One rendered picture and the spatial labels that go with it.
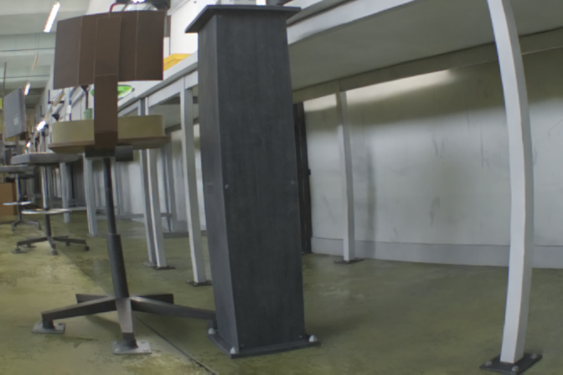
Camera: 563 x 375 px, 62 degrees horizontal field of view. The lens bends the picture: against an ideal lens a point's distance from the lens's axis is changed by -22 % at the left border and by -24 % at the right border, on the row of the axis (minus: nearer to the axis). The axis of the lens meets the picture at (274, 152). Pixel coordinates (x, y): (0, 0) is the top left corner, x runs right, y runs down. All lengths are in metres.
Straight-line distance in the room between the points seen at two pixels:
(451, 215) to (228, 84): 1.35
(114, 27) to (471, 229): 1.61
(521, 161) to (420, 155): 1.53
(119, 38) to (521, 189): 1.04
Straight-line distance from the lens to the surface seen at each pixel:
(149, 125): 1.51
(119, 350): 1.41
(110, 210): 1.66
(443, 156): 2.42
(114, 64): 1.44
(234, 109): 1.33
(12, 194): 8.50
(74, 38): 1.48
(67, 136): 1.51
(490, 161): 2.24
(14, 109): 3.61
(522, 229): 1.05
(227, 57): 1.35
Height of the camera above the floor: 0.45
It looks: 2 degrees up
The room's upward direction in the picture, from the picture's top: 4 degrees counter-clockwise
